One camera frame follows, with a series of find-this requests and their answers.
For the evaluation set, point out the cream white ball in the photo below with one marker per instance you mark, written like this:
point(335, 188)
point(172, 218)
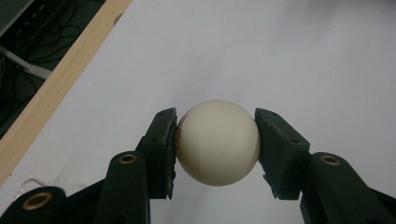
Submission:
point(218, 143)

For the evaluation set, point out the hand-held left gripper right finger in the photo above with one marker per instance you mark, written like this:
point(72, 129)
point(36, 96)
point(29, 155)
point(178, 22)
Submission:
point(281, 149)

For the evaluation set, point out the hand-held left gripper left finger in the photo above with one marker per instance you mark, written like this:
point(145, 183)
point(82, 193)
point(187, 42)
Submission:
point(160, 149)

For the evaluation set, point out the grey panel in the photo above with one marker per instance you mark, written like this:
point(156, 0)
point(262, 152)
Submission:
point(11, 11)

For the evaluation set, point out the clear plastic storage bin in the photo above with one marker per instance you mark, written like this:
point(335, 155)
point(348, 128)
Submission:
point(31, 180)

